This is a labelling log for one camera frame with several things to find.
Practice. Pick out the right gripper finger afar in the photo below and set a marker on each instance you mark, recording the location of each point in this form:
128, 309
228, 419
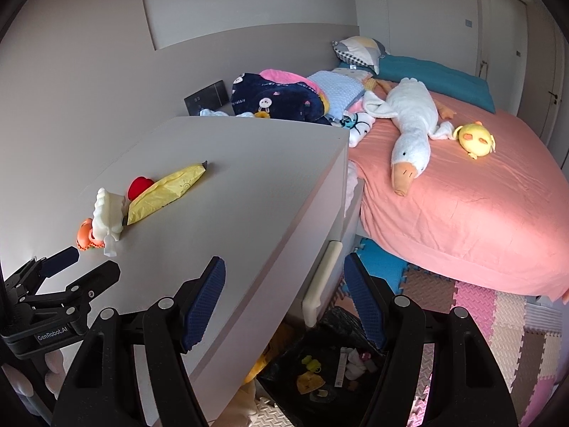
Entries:
81, 291

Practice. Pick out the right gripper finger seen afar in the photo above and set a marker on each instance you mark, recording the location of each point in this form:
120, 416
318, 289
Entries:
34, 272

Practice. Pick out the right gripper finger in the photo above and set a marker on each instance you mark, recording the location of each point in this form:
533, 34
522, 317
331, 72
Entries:
467, 387
101, 387

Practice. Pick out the white sponge brush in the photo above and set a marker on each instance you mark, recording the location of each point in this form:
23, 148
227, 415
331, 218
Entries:
107, 220

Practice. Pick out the yellow snack packet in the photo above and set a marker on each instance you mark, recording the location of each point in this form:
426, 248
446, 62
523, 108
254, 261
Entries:
164, 192

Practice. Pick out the black trash bin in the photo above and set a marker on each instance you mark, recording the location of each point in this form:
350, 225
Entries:
302, 380

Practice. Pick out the orange scalloped plastic toy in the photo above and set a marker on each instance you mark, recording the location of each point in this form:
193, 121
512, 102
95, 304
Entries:
85, 240

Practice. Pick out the colourful foam floor mat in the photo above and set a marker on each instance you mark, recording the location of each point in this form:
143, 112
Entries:
524, 337

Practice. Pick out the red heart toy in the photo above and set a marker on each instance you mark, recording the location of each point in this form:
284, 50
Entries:
138, 187

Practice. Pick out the pink bed sheet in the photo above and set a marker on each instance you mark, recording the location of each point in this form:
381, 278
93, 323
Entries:
499, 221

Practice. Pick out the yellow chick plush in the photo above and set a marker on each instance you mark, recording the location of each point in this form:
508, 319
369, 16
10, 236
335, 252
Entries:
475, 139

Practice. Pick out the navy fleece blanket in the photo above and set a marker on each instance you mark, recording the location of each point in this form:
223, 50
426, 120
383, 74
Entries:
252, 93

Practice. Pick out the white goose plush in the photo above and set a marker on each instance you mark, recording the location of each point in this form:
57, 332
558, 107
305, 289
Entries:
419, 118

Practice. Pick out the teal pillow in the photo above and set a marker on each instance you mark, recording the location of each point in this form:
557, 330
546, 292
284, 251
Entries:
439, 78

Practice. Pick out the light blue knitted blanket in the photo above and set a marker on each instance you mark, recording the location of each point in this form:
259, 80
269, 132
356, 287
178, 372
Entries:
340, 90

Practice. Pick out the checkered patchwork pillow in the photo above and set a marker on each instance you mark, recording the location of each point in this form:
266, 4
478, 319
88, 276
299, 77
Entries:
361, 51

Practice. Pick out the wardrobe door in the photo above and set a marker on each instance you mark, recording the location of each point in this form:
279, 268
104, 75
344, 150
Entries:
503, 50

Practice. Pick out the cream drawer handle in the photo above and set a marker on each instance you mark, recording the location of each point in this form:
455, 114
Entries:
314, 295

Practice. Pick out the black wall socket panel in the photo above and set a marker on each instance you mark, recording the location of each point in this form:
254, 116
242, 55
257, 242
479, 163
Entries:
213, 98

